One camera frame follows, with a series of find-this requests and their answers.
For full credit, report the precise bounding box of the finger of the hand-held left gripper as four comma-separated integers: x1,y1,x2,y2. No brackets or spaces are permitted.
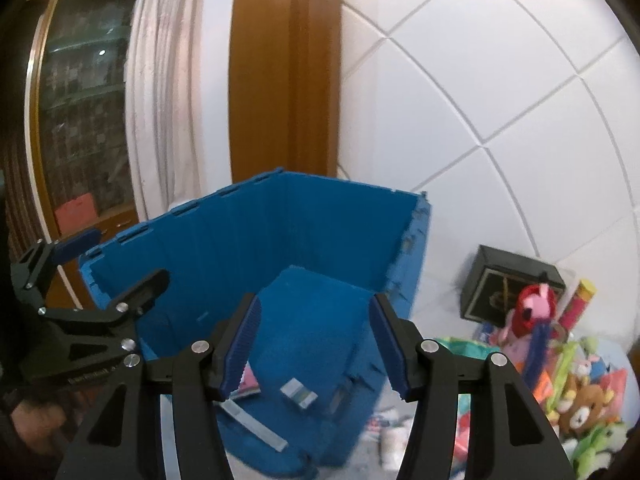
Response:
10,229,101,311
45,268,171,331

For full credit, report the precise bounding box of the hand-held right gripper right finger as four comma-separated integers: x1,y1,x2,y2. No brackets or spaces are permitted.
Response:
369,292,576,480

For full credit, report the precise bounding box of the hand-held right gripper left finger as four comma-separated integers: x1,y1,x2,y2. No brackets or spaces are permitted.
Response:
55,292,263,480

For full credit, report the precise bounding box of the pink patterned packet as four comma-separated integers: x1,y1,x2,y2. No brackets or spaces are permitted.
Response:
230,362,262,398

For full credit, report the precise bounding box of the small green white box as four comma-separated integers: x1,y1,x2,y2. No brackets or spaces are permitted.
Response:
280,379,319,408

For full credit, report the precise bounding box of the long white box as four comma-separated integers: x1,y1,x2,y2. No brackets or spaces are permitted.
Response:
220,400,289,453

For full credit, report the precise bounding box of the blue plastic crate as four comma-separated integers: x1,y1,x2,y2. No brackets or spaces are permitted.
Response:
79,167,432,478

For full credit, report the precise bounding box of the orange paper bag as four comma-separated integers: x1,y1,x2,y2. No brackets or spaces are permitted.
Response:
54,192,98,235

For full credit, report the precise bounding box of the teal tissue pack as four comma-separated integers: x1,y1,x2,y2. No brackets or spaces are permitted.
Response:
432,336,496,361

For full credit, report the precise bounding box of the light blue tablecloth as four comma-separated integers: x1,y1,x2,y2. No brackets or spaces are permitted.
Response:
225,330,636,480

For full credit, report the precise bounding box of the black box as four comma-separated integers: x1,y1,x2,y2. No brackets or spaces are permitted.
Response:
460,244,568,323

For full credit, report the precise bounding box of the wooden glass cabinet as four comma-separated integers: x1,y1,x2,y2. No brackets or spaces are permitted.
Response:
22,0,151,311

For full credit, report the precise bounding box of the pink red plush toy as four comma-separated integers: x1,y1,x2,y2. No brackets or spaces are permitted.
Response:
500,282,558,356

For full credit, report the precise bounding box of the green snack packet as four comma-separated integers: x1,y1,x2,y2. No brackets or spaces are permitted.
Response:
547,342,581,406

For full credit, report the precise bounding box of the white curtain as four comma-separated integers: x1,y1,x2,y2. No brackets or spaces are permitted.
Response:
124,0,236,221

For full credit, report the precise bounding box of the yellow pink canister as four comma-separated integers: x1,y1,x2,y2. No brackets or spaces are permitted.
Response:
557,280,597,331

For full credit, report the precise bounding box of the brown bear plush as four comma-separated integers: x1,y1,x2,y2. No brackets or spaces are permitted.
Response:
557,382,613,433

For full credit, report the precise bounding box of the pink cloth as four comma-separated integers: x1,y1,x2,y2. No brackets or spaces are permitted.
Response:
597,367,628,396

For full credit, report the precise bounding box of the green frog plush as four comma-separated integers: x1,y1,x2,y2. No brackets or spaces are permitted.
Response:
562,422,631,476

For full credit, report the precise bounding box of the wide wooden pillar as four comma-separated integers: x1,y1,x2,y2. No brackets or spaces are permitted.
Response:
229,0,343,186

